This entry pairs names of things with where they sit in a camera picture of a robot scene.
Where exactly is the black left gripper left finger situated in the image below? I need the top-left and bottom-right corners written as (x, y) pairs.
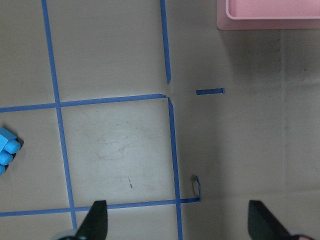
top-left (75, 200), bottom-right (108, 240)

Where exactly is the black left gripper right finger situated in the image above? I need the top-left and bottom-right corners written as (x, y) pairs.
top-left (248, 200), bottom-right (292, 240)

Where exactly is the blue toy block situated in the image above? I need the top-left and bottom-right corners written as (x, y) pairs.
top-left (0, 127), bottom-right (21, 175)

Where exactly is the pink plastic box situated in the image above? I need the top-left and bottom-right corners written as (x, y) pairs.
top-left (216, 0), bottom-right (320, 31)

